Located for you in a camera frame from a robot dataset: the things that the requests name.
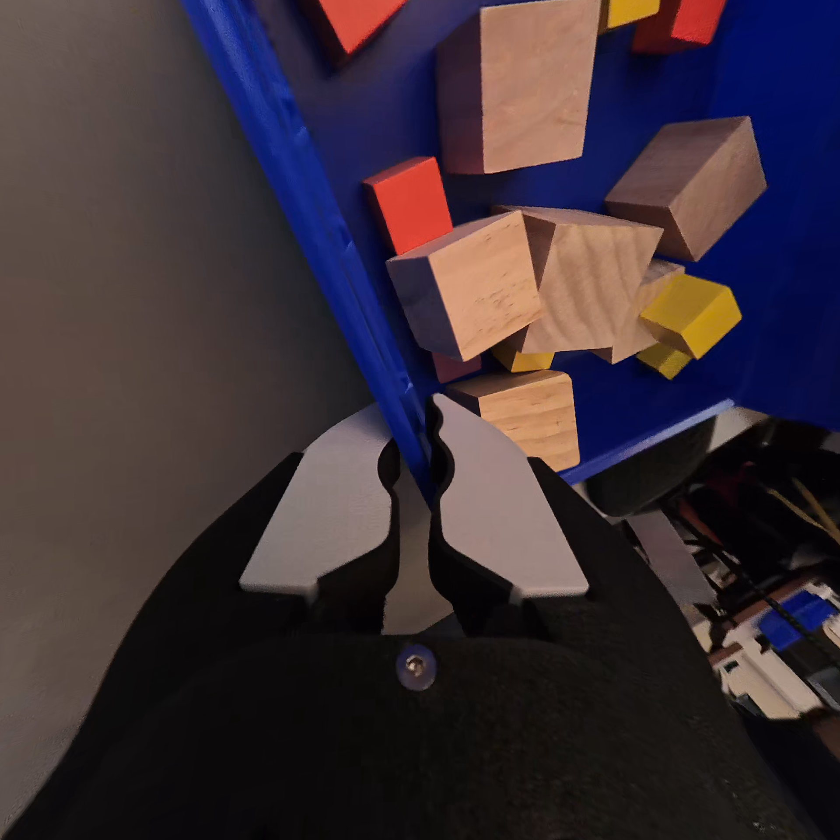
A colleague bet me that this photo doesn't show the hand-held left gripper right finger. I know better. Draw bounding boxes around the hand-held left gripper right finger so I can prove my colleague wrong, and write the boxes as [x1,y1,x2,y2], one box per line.
[425,392,589,634]

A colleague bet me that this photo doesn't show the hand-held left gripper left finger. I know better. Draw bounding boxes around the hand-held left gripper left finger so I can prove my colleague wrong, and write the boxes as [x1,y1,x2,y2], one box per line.
[238,402,401,634]

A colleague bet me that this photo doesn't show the blue plastic box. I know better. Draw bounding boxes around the blue plastic box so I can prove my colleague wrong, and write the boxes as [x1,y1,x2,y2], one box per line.
[180,0,840,509]

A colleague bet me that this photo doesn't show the pile of coloured wooden cubes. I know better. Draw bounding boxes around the pile of coloured wooden cubes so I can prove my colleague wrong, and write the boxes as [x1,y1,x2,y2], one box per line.
[302,0,769,472]

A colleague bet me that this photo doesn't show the small blue plastic piece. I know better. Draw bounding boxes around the small blue plastic piece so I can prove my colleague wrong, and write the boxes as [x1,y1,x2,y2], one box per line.
[760,591,840,652]

